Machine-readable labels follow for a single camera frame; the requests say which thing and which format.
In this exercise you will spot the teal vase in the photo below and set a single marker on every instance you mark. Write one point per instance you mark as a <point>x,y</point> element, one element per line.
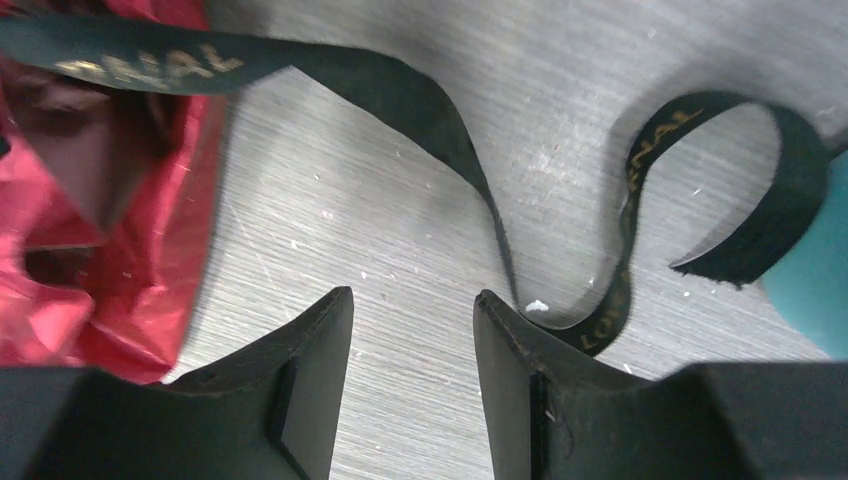
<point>808,287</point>

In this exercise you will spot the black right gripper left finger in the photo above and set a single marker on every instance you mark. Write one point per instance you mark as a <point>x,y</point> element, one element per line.
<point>266,411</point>

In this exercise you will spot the black ribbon gold lettering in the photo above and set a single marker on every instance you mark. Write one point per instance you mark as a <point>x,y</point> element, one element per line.
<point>424,112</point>

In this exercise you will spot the pink flower bouquet red wrap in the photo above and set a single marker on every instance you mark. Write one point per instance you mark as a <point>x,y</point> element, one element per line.
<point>108,189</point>

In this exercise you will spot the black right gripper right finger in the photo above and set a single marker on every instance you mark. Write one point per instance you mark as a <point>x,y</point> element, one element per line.
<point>555,413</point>

